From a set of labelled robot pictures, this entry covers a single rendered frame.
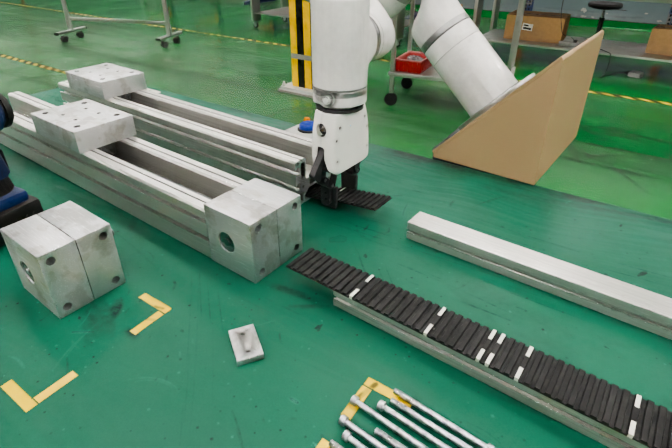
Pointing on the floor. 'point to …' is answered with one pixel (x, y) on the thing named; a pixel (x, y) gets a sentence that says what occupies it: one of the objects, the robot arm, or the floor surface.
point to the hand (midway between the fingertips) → (339, 190)
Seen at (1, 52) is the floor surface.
